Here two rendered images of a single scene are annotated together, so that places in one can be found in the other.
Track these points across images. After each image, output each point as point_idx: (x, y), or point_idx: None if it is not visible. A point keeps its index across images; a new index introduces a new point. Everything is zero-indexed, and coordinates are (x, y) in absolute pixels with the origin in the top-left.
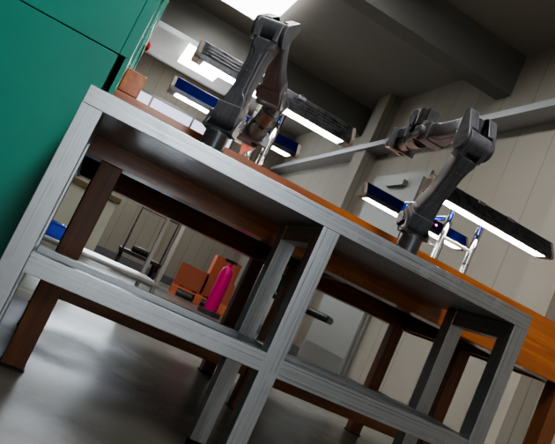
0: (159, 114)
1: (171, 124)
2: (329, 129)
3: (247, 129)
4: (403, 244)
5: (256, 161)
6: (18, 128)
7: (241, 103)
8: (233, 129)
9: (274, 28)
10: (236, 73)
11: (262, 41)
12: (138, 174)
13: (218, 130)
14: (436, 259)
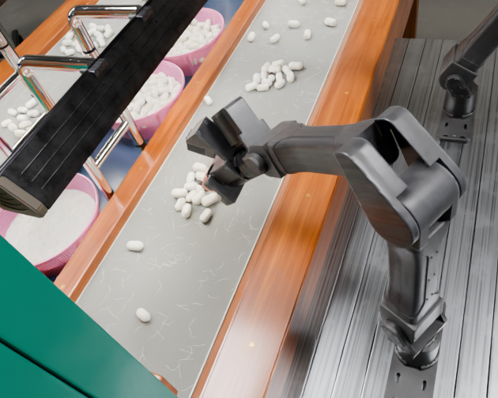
0: (273, 376)
1: (281, 354)
2: (201, 4)
3: (232, 184)
4: (469, 106)
5: (121, 115)
6: None
7: (438, 298)
8: (443, 317)
9: (447, 207)
10: (96, 135)
11: (434, 238)
12: None
13: (435, 339)
14: (390, 23)
